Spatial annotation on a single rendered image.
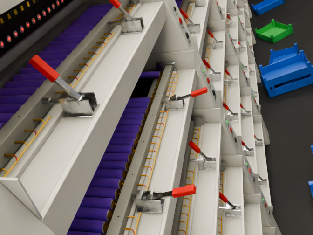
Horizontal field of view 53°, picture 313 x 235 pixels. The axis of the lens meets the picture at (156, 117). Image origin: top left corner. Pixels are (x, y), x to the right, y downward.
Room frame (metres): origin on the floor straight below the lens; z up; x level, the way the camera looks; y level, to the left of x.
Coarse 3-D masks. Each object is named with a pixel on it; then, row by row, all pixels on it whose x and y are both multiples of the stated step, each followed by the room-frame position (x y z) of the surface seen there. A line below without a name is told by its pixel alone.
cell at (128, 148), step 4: (108, 148) 0.52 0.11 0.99; (112, 148) 0.51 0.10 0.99; (116, 148) 0.51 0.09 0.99; (120, 148) 0.50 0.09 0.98; (124, 148) 0.50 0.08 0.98; (128, 148) 0.50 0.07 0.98; (104, 152) 0.52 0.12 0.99; (108, 152) 0.51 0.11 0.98; (112, 152) 0.51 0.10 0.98; (116, 152) 0.50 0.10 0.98; (120, 152) 0.50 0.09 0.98; (124, 152) 0.50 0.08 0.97; (128, 152) 0.49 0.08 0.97
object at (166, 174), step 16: (160, 64) 0.77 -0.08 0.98; (176, 64) 0.78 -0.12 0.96; (192, 64) 0.76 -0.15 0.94; (192, 80) 0.70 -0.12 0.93; (176, 112) 0.59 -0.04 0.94; (160, 128) 0.55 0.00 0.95; (176, 128) 0.54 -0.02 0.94; (160, 144) 0.51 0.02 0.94; (176, 144) 0.49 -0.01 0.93; (160, 160) 0.46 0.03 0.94; (176, 160) 0.45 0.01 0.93; (160, 176) 0.43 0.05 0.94; (176, 176) 0.43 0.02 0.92; (144, 224) 0.35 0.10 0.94; (160, 224) 0.34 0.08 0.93
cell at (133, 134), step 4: (116, 132) 0.55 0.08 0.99; (120, 132) 0.55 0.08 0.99; (124, 132) 0.55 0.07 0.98; (128, 132) 0.54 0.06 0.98; (132, 132) 0.54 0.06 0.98; (136, 132) 0.54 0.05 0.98; (112, 136) 0.55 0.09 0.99; (116, 136) 0.55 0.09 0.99; (120, 136) 0.54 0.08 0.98; (124, 136) 0.54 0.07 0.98; (128, 136) 0.54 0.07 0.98; (132, 136) 0.53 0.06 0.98; (136, 136) 0.53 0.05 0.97
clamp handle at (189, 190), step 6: (186, 186) 0.35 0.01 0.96; (192, 186) 0.34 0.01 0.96; (168, 192) 0.36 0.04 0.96; (174, 192) 0.35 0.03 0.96; (180, 192) 0.34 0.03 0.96; (186, 192) 0.34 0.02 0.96; (192, 192) 0.33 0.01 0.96; (150, 198) 0.37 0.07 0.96; (156, 198) 0.36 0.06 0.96; (162, 198) 0.36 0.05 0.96
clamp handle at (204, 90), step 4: (204, 88) 0.58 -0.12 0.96; (192, 92) 0.59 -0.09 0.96; (196, 92) 0.58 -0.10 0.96; (200, 92) 0.57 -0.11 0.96; (204, 92) 0.57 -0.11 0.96; (176, 96) 0.60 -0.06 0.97; (184, 96) 0.60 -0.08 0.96; (188, 96) 0.59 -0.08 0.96; (192, 96) 0.58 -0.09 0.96; (196, 96) 0.58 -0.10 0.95
